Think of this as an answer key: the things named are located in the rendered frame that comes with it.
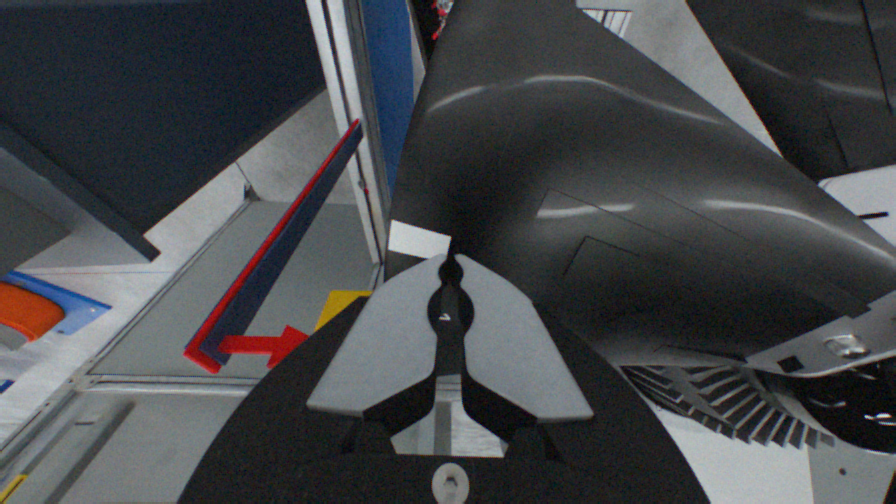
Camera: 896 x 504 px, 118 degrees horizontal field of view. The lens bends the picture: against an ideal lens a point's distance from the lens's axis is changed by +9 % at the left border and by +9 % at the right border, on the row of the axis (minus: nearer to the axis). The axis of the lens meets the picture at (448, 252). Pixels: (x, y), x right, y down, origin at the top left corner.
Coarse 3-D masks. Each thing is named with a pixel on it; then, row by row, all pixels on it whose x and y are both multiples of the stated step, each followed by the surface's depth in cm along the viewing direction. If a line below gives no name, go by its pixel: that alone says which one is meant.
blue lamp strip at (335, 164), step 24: (336, 168) 29; (312, 192) 24; (312, 216) 24; (288, 240) 20; (264, 264) 18; (240, 288) 16; (264, 288) 18; (240, 312) 16; (216, 336) 14; (216, 360) 14
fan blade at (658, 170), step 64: (512, 0) 10; (448, 64) 11; (512, 64) 10; (576, 64) 10; (640, 64) 10; (448, 128) 12; (512, 128) 11; (576, 128) 11; (640, 128) 10; (704, 128) 10; (448, 192) 13; (512, 192) 12; (576, 192) 12; (640, 192) 11; (704, 192) 11; (768, 192) 11; (512, 256) 14; (576, 256) 13; (640, 256) 12; (704, 256) 12; (768, 256) 12; (832, 256) 11; (576, 320) 16; (640, 320) 15; (704, 320) 14; (768, 320) 14; (832, 320) 13
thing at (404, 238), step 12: (396, 228) 14; (408, 228) 14; (396, 240) 14; (408, 240) 14; (420, 240) 14; (432, 240) 14; (444, 240) 14; (408, 252) 14; (420, 252) 14; (432, 252) 14; (444, 252) 14
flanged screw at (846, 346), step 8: (832, 336) 15; (840, 336) 15; (848, 336) 15; (856, 336) 14; (824, 344) 15; (832, 344) 15; (840, 344) 15; (848, 344) 14; (856, 344) 14; (840, 352) 15; (848, 352) 14; (856, 352) 14; (864, 352) 14
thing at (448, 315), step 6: (444, 306) 16; (450, 306) 16; (456, 306) 16; (444, 312) 16; (450, 312) 16; (456, 312) 16; (444, 318) 16; (450, 318) 16; (456, 318) 16; (438, 324) 16; (444, 324) 16; (450, 324) 16; (456, 324) 16
